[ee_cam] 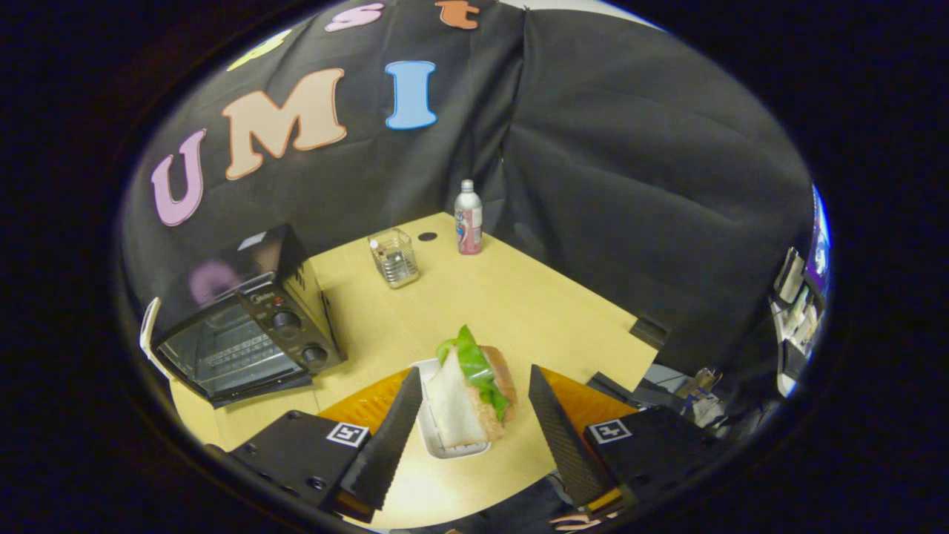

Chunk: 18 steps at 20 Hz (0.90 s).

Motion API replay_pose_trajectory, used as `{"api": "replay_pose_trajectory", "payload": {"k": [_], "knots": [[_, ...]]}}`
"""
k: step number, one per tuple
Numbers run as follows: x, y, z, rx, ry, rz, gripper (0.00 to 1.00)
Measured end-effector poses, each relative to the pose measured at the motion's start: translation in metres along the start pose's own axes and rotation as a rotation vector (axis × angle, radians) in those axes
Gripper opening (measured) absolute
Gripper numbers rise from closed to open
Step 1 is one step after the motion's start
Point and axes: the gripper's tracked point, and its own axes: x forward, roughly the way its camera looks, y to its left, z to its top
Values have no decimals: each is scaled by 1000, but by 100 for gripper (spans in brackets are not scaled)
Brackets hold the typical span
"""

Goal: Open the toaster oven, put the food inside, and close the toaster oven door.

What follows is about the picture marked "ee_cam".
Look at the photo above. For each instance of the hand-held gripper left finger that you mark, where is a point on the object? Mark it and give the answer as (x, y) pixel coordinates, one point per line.
(385, 452)

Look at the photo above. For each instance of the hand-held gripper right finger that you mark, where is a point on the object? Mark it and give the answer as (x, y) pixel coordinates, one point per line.
(567, 445)

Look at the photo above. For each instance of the lettuce sandwich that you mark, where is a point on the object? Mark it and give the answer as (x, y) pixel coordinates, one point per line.
(452, 408)

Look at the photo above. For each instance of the black toaster oven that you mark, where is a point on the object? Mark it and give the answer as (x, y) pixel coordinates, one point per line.
(222, 356)

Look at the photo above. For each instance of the white pop-up toaster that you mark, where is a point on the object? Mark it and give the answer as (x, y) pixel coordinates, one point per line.
(148, 326)

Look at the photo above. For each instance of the white plastic tray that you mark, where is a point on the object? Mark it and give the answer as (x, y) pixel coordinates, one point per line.
(434, 437)

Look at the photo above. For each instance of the black table clamp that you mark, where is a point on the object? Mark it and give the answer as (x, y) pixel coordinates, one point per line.
(649, 331)

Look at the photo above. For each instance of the silver drink bottle pink label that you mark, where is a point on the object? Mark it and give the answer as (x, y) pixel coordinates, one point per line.
(468, 217)

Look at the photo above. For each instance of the white desk clutter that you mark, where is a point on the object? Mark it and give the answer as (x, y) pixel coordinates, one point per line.
(793, 319)

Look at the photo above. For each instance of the black backdrop cloth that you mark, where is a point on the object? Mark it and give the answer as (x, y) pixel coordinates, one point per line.
(630, 185)

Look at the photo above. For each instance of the computer monitor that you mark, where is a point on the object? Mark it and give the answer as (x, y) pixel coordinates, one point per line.
(819, 252)

